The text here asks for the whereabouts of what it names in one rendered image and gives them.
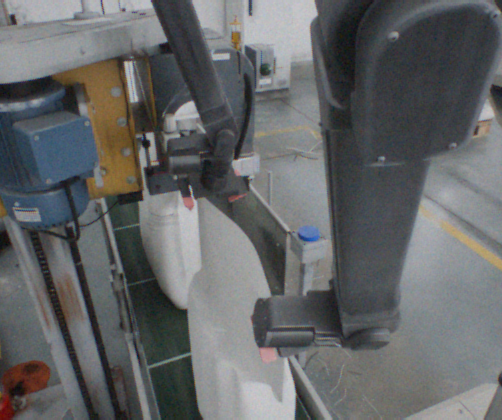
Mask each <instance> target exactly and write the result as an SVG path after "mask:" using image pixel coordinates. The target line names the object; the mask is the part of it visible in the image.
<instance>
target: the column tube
mask: <svg viewBox="0 0 502 420"><path fill-rule="evenodd" d="M6 26H11V23H10V20H9V17H8V14H7V11H6V5H5V2H4V0H0V27H6ZM2 220H3V222H4V225H5V227H6V230H7V232H8V237H9V239H10V241H11V243H12V246H13V250H14V253H15V255H16V258H17V259H18V262H19V267H20V269H21V271H22V274H23V276H24V280H25V283H26V285H27V288H28V290H29V295H30V297H31V299H32V301H33V304H34V308H35V311H36V313H37V316H38V318H39V320H40V321H39V322H40V325H41V328H42V329H43V332H44V334H45V339H46V341H47V344H48V346H49V348H50V353H51V355H52V357H53V360H54V362H55V367H56V369H57V371H58V374H59V377H60V381H61V383H62V386H63V388H64V390H65V395H66V397H67V399H68V402H69V405H70V409H71V411H72V414H73V416H74V418H75V420H90V418H89V415H88V412H87V410H86V405H85V403H84V400H83V398H82V395H81V390H80V387H79V385H78V382H77V380H76V374H75V372H74V370H73V366H72V365H71V363H72V362H71V359H70V357H69V354H68V352H67V347H66V344H65V342H64V339H63V336H62V332H61V328H60V327H59V324H58V320H57V316H56V313H55V311H54V308H53V306H52V300H51V298H50V295H49V293H48V290H47V288H46V285H47V284H46V283H45V280H44V278H43V275H42V273H41V268H40V265H39V263H38V260H37V258H36V253H35V250H34V247H33V245H32V242H31V237H30V234H29V232H28V230H23V229H21V228H20V226H19V224H17V223H16V222H15V221H13V220H12V219H11V218H10V217H9V216H3V217H2ZM47 231H53V232H55V233H58V234H60V235H62V236H66V237H68V236H67V233H66V231H65V226H59V227H57V228H53V229H48V230H47ZM38 234H39V237H40V239H41V242H42V247H43V250H44V253H45V255H46V258H47V263H48V266H49V268H50V272H51V273H52V279H53V282H54V284H55V287H56V290H57V292H58V294H57V295H58V298H59V300H60V303H61V305H62V309H63V313H64V317H65V319H66V321H67V325H68V329H69V333H70V335H71V337H72V343H73V345H74V348H75V351H76V354H77V359H78V361H79V364H80V366H81V370H82V375H83V377H84V380H85V383H86V385H87V391H88V393H89V397H90V398H91V401H92V407H93V409H94V412H95V414H98V415H99V418H100V420H117V417H116V414H115V410H114V404H113V402H112V398H111V396H110V392H109V386H108V382H107V379H106V376H105V373H104V371H105V370H104V367H103V364H102V361H101V358H100V352H99V349H98V347H97V346H96V345H97V343H96V341H95V333H94V331H93V327H92V325H91V321H90V315H89V312H88V309H87V306H86V303H85V297H84V294H83V291H82V288H81V284H80V279H79V276H78V273H77V270H76V267H75V262H74V258H73V255H72V252H71V248H70V242H69V241H64V240H62V239H59V238H58V237H55V236H50V235H48V234H44V233H41V232H38Z"/></svg>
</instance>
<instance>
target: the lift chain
mask: <svg viewBox="0 0 502 420"><path fill-rule="evenodd" d="M28 232H29V234H30V237H31V242H32V245H33V247H34V250H35V253H36V258H37V260H38V263H39V265H40V268H41V273H42V275H43V278H44V280H45V283H46V284H47V285H46V288H47V290H48V293H49V295H50V298H51V300H52V306H53V308H54V311H55V313H56V316H57V320H58V324H59V327H60V328H61V332H62V336H63V339H64V342H65V344H66V347H67V352H68V354H69V357H70V359H71V362H72V363H71V365H72V366H73V370H74V372H75V374H76V380H77V382H78V385H79V387H80V390H81V395H82V398H83V400H84V403H85V405H86V410H87V412H88V415H89V418H90V420H97V419H96V415H95V412H94V409H93V407H92V401H91V398H90V397H89V393H88V391H87V385H86V383H85V380H84V377H83V375H82V370H81V366H80V364H79V361H78V359H77V354H76V351H75V348H74V345H73V343H72V337H71V335H70V333H69V329H68V325H67V321H66V319H65V317H64V313H63V309H62V305H61V303H60V300H59V298H58V295H57V294H58V292H57V290H56V287H55V284H54V282H53V279H52V273H51V272H50V268H49V266H48V263H47V258H46V255H45V253H44V250H43V247H42V242H41V239H40V237H39V234H38V232H36V231H28ZM32 232H36V233H35V234H32ZM36 237H37V239H33V238H36ZM36 243H39V244H36ZM37 248H41V249H39V250H37ZM40 253H42V254H41V255H39V254H40ZM42 258H44V259H42ZM41 259H42V260H41ZM43 263H45V264H44V265H42V264H43ZM44 268H47V269H45V270H44ZM49 278H50V279H49ZM49 283H52V284H49ZM52 287H53V288H52ZM50 288H52V289H50ZM52 292H54V293H52ZM54 296H56V297H54ZM52 297H54V298H52ZM54 301H57V302H54ZM56 305H58V306H56ZM57 310H60V311H57ZM59 314H61V315H59ZM60 318H62V319H60ZM62 322H63V323H62ZM66 330H67V331H66ZM64 331H65V332H64ZM67 338H68V339H67ZM70 346H71V347H70ZM74 357H75V358H74ZM73 361H74V362H73Z"/></svg>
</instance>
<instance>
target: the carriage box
mask: <svg viewBox="0 0 502 420"><path fill-rule="evenodd" d="M52 78H53V80H57V81H59V82H61V83H62V84H63V85H64V89H65V95H75V93H74V85H73V83H76V82H80V84H82V83H85V84H86V85H87V90H88V95H89V98H91V102H92V105H91V106H92V107H94V109H95V113H96V114H94V121H95V125H96V129H97V133H98V138H99V140H100V144H99V146H100V148H103V157H102V158H103V163H99V168H100V172H101V176H102V180H103V184H104V187H103V188H98V189H97V187H96V183H95V179H94V177H93V178H88V179H87V185H88V189H89V194H90V200H95V199H99V198H104V197H108V196H113V195H117V194H125V193H131V192H135V191H139V190H141V191H144V190H145V189H144V184H143V178H142V173H141V162H140V156H139V151H138V145H137V140H136V135H135V124H134V118H133V113H132V107H131V102H130V96H129V86H128V80H127V75H126V70H125V64H124V62H123V57H122V55H119V56H117V57H113V58H107V59H105V60H101V61H99V62H96V63H90V64H87V65H85V66H81V67H79V68H73V69H69V70H67V71H63V72H61V73H55V74H52ZM3 216H8V213H7V211H6V209H5V207H4V205H3V203H2V198H1V196H0V218H2V217H3Z"/></svg>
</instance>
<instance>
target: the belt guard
mask: <svg viewBox="0 0 502 420"><path fill-rule="evenodd" d="M132 11H134V10H131V11H124V12H117V13H110V14H104V15H100V16H101V17H100V18H102V17H103V18H109V19H114V20H106V21H101V22H95V23H90V24H85V25H74V26H70V25H66V24H63V23H69V22H74V21H80V20H85V19H74V18H72V19H58V20H51V21H44V22H39V23H25V24H18V25H11V26H6V27H0V83H8V82H13V83H16V82H22V81H27V80H31V79H35V78H43V77H46V76H49V75H52V74H55V73H61V72H63V71H67V70H69V69H73V68H79V67H81V66H85V65H87V64H90V63H96V62H99V61H101V60H105V59H107V58H113V57H117V56H119V55H123V54H128V53H131V52H133V51H137V50H139V49H145V48H149V47H151V46H154V45H157V44H163V43H165V42H168V41H167V38H166V37H165V33H164V31H163V29H162V27H161V25H160V23H159V19H158V17H157V15H156V13H155V11H154V9H153V8H150V9H143V11H142V10H135V11H137V12H138V13H132ZM139 13H146V15H139Z"/></svg>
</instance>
